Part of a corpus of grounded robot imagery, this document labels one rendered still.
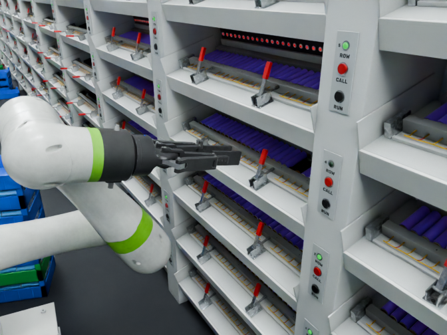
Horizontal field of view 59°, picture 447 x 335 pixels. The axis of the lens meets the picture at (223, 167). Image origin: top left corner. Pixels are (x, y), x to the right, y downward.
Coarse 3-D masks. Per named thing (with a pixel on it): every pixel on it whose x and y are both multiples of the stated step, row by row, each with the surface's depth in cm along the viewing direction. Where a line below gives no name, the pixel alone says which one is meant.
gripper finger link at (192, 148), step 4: (156, 144) 74; (160, 144) 74; (164, 144) 74; (168, 144) 75; (172, 144) 76; (200, 144) 81; (180, 148) 77; (184, 148) 78; (188, 148) 79; (192, 148) 79; (196, 148) 80
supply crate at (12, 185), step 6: (0, 156) 148; (0, 162) 149; (0, 168) 149; (0, 174) 144; (6, 174) 144; (0, 180) 132; (6, 180) 132; (12, 180) 133; (0, 186) 133; (6, 186) 133; (12, 186) 134; (18, 186) 134
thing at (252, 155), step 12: (192, 132) 119; (204, 132) 115; (216, 132) 112; (228, 144) 106; (240, 144) 103; (252, 156) 98; (276, 168) 91; (288, 168) 89; (288, 180) 89; (300, 180) 85; (300, 192) 84
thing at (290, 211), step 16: (192, 112) 124; (208, 112) 127; (176, 128) 123; (240, 160) 101; (224, 176) 99; (240, 176) 96; (272, 176) 92; (240, 192) 96; (256, 192) 89; (272, 192) 87; (272, 208) 85; (288, 208) 82; (304, 208) 74; (288, 224) 82; (304, 224) 76
